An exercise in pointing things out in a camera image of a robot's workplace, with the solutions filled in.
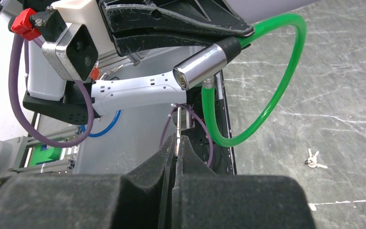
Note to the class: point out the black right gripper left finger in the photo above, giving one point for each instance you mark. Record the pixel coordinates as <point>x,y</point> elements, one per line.
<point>140,199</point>

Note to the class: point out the silver key bunch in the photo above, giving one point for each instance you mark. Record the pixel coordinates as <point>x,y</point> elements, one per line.
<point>311,162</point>

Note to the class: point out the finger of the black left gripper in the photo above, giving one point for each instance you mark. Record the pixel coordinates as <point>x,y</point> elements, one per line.
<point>128,44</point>
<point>186,17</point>

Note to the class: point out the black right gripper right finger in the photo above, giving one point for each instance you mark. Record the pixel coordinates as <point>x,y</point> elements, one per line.
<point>202,199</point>

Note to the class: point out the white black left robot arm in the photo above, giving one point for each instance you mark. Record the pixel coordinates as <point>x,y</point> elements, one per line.
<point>106,96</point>

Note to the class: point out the green plastic bracket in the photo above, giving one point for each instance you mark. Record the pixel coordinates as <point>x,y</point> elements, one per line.
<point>44,154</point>

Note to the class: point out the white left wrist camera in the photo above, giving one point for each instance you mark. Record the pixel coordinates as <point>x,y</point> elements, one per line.
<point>74,36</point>

